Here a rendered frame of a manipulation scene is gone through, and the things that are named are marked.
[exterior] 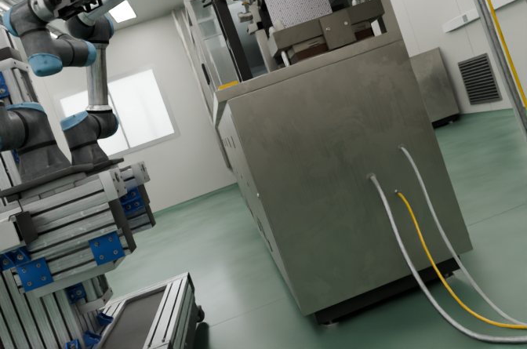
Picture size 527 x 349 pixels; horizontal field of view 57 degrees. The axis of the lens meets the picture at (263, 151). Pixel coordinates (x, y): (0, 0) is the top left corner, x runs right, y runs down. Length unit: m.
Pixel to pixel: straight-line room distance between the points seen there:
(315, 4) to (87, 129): 1.04
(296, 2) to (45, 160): 1.06
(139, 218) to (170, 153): 5.42
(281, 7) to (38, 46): 0.93
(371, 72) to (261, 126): 0.41
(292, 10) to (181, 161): 5.67
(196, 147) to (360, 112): 5.87
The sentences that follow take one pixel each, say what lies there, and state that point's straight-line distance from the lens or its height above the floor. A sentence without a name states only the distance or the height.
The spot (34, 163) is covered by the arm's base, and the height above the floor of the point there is 0.86.
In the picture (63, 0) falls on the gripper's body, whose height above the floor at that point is 1.20.
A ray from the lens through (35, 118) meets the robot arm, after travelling 1.61.
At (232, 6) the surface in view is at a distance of 2.98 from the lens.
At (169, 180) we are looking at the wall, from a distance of 7.44.
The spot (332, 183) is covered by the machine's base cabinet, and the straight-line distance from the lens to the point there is 1.63.
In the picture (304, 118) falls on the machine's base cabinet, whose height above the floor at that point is 0.72.
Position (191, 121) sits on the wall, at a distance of 7.41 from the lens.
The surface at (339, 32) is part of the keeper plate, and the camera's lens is 1.71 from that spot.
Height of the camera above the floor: 0.74
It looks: 3 degrees down
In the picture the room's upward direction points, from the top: 20 degrees counter-clockwise
